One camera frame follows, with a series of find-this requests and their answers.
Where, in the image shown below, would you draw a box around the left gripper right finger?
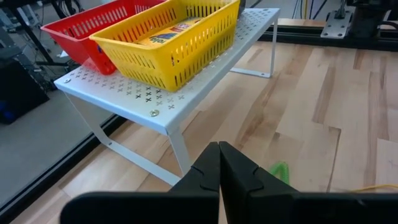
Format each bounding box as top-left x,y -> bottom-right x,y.
219,141 -> 398,224

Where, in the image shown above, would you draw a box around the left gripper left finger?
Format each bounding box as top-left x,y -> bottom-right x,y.
60,141 -> 221,224

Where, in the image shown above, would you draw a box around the green spiral coil keychain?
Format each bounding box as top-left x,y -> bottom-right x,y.
268,161 -> 291,185

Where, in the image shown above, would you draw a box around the red plastic basket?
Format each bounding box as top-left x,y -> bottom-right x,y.
40,0 -> 166,76

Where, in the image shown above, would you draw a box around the yellow green crayon box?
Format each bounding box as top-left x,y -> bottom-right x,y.
136,16 -> 206,48

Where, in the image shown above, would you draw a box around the yellow rubber band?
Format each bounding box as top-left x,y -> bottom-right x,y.
350,183 -> 398,194

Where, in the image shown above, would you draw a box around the white perforated metal shelf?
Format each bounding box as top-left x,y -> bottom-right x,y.
53,7 -> 281,187

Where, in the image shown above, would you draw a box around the yellow plastic basket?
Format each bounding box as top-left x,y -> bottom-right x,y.
89,0 -> 241,93

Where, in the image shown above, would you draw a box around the black case with blue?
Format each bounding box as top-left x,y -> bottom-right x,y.
0,60 -> 51,126

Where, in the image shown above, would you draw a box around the black metal table legs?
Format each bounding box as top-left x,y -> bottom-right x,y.
0,0 -> 82,68

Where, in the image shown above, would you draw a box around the yellow and blue cable bundle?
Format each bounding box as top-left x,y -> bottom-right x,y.
292,0 -> 328,20

